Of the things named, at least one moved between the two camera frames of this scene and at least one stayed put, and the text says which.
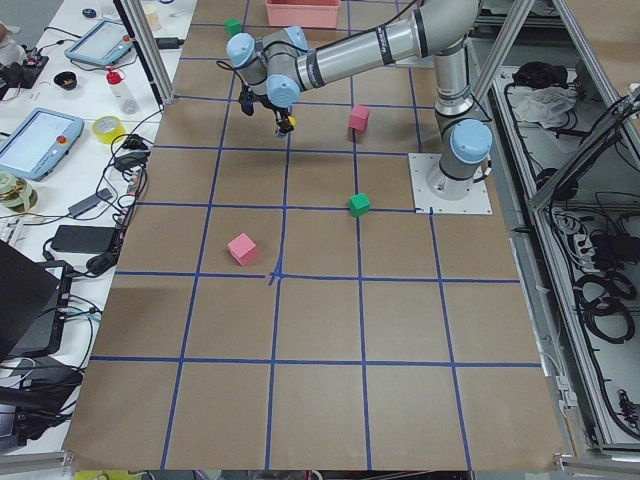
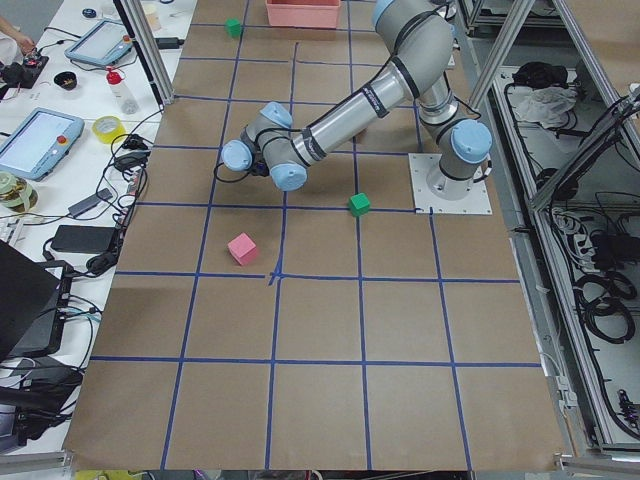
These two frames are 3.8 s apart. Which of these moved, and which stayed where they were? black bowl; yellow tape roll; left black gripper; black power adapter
Moved: left black gripper
Stayed: yellow tape roll; black bowl; black power adapter
